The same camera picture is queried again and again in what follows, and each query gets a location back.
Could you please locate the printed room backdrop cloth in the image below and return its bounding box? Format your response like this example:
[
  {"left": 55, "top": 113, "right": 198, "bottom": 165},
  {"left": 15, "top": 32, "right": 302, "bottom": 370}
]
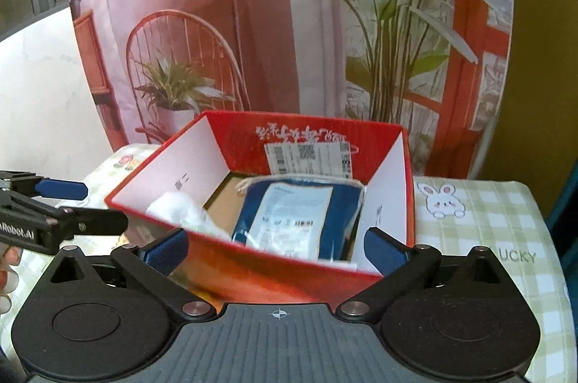
[{"left": 62, "top": 0, "right": 516, "bottom": 180}]

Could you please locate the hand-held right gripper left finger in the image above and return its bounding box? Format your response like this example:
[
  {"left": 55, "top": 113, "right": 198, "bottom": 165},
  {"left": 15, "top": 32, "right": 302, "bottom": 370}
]
[{"left": 49, "top": 229, "right": 217, "bottom": 323}]

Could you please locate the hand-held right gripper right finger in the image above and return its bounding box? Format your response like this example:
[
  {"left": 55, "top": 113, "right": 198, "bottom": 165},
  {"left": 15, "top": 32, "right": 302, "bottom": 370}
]
[{"left": 336, "top": 227, "right": 512, "bottom": 323}]

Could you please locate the person's left hand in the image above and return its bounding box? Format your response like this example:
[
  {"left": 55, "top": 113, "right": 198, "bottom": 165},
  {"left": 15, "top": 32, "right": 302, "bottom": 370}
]
[{"left": 0, "top": 245, "right": 22, "bottom": 314}]

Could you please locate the white crumpled soft cloth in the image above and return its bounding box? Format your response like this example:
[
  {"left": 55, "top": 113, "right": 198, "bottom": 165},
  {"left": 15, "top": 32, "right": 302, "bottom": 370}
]
[{"left": 145, "top": 191, "right": 232, "bottom": 242}]

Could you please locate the white shipping label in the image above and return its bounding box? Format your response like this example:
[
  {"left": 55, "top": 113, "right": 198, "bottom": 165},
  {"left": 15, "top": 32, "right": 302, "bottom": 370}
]
[{"left": 264, "top": 141, "right": 354, "bottom": 179}]

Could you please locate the blue packet with white label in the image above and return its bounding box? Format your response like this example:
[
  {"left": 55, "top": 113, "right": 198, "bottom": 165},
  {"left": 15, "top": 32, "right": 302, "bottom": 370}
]
[{"left": 231, "top": 177, "right": 366, "bottom": 263}]

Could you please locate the red strawberry cardboard box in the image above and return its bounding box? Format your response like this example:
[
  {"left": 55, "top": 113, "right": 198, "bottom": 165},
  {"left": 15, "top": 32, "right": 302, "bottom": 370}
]
[{"left": 104, "top": 110, "right": 416, "bottom": 305}]

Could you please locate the green checked rabbit tablecloth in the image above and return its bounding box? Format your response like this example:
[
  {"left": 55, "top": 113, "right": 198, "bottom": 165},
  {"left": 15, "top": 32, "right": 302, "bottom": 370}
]
[{"left": 0, "top": 143, "right": 573, "bottom": 383}]

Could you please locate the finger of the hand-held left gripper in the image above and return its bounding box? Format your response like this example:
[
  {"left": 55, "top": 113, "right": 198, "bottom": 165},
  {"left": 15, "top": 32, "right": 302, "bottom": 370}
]
[
  {"left": 44, "top": 205, "right": 130, "bottom": 240},
  {"left": 0, "top": 170, "right": 89, "bottom": 201}
]

